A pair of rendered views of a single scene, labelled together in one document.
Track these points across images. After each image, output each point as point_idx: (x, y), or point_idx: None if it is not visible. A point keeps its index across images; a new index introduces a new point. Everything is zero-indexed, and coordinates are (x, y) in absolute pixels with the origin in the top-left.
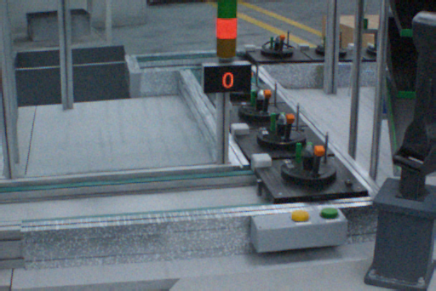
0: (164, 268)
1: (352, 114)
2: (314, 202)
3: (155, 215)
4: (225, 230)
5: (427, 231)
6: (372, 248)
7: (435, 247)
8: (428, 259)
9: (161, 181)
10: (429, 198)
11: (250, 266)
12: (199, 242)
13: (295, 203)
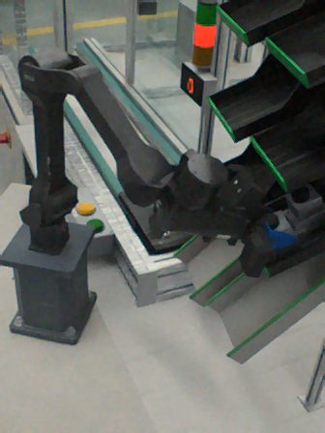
0: None
1: None
2: (123, 217)
3: (76, 143)
4: (80, 183)
5: (15, 275)
6: (113, 292)
7: (123, 348)
8: (24, 308)
9: (158, 143)
10: (37, 255)
11: (65, 217)
12: (74, 180)
13: (117, 207)
